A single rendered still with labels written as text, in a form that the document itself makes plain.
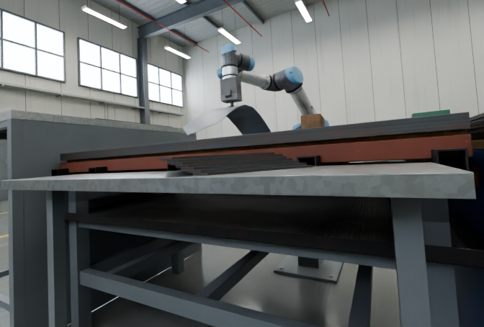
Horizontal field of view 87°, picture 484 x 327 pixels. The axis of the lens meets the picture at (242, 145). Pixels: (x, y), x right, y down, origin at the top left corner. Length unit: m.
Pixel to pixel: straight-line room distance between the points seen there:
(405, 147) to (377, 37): 11.22
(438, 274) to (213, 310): 0.65
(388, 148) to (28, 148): 1.45
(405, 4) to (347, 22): 2.00
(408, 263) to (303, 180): 0.22
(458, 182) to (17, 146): 1.51
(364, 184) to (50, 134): 1.44
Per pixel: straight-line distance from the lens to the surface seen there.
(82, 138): 1.65
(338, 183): 0.38
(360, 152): 0.70
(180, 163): 0.55
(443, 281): 0.77
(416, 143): 0.70
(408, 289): 0.54
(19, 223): 1.54
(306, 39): 12.38
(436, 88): 11.39
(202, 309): 1.04
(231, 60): 1.27
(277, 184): 0.40
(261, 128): 1.42
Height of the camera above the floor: 0.78
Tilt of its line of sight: 3 degrees up
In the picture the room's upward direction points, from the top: 3 degrees counter-clockwise
